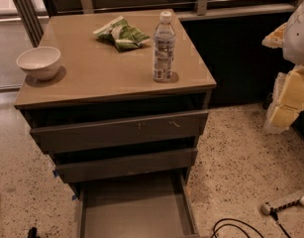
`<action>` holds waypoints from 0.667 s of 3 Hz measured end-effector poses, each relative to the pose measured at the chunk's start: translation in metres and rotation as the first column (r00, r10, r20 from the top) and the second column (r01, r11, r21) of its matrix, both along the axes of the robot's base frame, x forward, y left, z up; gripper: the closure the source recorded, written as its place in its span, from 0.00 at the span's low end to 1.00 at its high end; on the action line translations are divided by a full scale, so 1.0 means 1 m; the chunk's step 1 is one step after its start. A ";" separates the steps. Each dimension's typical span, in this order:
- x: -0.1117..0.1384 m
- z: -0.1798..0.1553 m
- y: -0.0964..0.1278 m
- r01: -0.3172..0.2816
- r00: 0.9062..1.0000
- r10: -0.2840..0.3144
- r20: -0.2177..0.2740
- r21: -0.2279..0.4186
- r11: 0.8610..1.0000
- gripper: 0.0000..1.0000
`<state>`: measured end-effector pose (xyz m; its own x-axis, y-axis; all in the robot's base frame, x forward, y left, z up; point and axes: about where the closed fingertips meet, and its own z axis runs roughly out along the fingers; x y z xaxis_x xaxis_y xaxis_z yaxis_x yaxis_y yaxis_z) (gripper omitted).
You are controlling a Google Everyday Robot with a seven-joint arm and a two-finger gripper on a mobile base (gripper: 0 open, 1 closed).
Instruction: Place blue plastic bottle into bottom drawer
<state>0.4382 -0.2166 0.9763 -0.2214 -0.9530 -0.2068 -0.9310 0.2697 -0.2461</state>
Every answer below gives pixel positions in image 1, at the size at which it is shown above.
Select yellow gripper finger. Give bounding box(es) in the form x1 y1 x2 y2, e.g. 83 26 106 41
263 65 304 134
261 23 286 49

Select clear plastic water bottle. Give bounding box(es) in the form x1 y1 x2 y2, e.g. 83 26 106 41
152 11 175 82

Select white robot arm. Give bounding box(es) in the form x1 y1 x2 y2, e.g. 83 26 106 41
262 0 304 134

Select brown drawer cabinet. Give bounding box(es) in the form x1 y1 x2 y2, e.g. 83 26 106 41
13 8 218 238

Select open bottom drawer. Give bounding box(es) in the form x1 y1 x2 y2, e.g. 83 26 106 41
77 171 200 238

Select top drawer front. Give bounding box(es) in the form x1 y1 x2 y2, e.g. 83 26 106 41
31 110 208 153

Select middle drawer front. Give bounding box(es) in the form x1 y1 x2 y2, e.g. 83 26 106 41
55 148 198 183

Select white power strip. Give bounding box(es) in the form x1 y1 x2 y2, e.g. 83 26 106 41
260 189 304 215

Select green chip bag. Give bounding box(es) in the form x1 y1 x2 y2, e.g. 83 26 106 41
93 16 150 52

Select white ceramic bowl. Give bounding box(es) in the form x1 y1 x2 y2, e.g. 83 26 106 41
16 47 61 80

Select black object bottom left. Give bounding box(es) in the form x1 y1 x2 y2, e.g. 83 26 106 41
27 227 37 238

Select black cable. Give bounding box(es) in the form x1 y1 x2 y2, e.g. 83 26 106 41
210 211 293 238

